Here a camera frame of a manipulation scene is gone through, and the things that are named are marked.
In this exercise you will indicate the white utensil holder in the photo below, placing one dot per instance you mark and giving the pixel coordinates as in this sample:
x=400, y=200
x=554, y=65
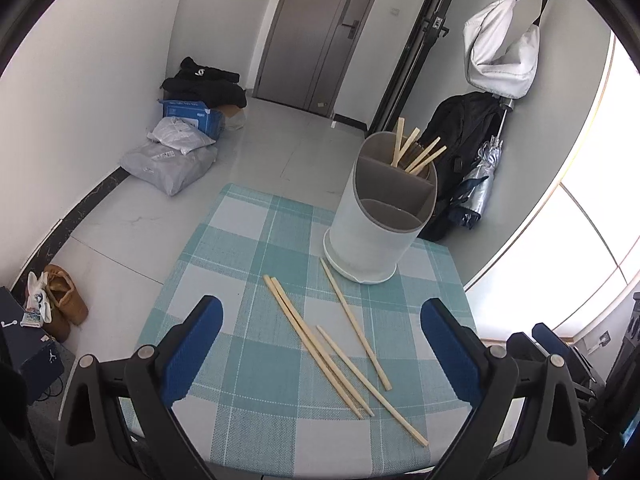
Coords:
x=360, y=230

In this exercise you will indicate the black door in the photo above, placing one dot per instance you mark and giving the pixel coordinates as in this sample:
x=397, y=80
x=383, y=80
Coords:
x=410, y=60

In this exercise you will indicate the grey door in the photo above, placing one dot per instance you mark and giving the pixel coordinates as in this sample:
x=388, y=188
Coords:
x=310, y=35

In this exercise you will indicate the silver folded umbrella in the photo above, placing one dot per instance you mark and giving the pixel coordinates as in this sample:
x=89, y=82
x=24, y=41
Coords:
x=477, y=190

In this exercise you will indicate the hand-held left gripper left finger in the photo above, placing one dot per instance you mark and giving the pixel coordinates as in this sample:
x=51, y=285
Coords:
x=192, y=350

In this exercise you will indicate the dark blue box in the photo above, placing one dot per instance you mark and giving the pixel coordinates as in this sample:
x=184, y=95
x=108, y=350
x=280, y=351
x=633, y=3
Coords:
x=30, y=360

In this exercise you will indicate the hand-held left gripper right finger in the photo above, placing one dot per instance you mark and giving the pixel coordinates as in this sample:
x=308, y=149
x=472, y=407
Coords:
x=450, y=355

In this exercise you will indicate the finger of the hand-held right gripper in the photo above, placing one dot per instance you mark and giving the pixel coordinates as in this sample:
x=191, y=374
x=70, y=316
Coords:
x=550, y=335
x=522, y=347

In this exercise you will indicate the white sock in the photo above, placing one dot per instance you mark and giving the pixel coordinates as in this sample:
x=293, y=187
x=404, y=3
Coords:
x=37, y=300

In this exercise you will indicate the black backpack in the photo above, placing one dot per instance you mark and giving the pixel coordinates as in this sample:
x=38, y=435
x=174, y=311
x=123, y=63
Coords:
x=450, y=125

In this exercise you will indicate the blue cardboard box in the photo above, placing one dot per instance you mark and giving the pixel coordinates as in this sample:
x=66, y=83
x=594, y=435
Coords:
x=200, y=112

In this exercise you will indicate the white plastic bag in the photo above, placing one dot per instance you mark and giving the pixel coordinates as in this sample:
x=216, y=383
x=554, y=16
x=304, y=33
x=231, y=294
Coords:
x=180, y=135

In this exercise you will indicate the white hanging bag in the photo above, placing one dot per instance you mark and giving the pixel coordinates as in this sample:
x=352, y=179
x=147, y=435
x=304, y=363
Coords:
x=500, y=60

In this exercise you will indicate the wooden chopstick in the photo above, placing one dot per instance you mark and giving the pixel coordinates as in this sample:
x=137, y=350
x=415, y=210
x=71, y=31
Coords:
x=431, y=159
x=410, y=141
x=350, y=382
x=300, y=327
x=373, y=386
x=425, y=152
x=356, y=323
x=398, y=140

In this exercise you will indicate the black clothes heap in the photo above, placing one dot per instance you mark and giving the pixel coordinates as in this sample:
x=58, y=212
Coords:
x=200, y=87

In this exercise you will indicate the grey parcel bag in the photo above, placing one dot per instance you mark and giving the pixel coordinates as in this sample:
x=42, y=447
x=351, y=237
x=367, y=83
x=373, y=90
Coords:
x=165, y=165

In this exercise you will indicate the brown cardboard box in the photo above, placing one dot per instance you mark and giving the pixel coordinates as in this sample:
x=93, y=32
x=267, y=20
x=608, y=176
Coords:
x=234, y=116

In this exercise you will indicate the teal checked tablecloth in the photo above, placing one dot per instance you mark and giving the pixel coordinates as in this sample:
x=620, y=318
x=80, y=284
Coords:
x=250, y=260

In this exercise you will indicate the brown shoe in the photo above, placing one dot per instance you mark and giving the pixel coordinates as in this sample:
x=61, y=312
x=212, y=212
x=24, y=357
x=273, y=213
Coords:
x=67, y=295
x=56, y=327

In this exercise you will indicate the wall socket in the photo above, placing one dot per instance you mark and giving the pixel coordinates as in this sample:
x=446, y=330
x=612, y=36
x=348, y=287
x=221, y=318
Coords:
x=603, y=337

